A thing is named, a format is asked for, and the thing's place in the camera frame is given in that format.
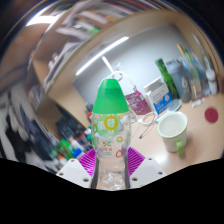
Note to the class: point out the grey shaker bottle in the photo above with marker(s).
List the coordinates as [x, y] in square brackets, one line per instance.
[180, 80]

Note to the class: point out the magenta foil pouch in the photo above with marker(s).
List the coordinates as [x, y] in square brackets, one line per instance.
[138, 103]

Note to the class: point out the slim green-capped bottle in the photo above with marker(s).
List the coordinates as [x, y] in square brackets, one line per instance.
[196, 75]

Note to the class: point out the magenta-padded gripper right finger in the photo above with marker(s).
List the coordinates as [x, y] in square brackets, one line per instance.
[148, 170]

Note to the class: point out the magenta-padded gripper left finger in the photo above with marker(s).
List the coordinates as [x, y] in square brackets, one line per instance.
[75, 171]

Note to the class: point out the flat round red coaster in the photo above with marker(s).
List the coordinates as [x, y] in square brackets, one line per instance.
[211, 115]

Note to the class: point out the yellow-capped drink bottle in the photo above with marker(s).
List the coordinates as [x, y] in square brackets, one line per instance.
[188, 71]

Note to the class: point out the light blue hairbrush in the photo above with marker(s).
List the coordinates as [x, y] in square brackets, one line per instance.
[173, 106]

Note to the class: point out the blue and white carton box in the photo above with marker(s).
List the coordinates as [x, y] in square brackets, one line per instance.
[160, 96]

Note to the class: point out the clear bottle with green cap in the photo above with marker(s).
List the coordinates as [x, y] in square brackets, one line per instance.
[110, 100]

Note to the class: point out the white light bar lamp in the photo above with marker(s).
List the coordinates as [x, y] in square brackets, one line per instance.
[100, 55]

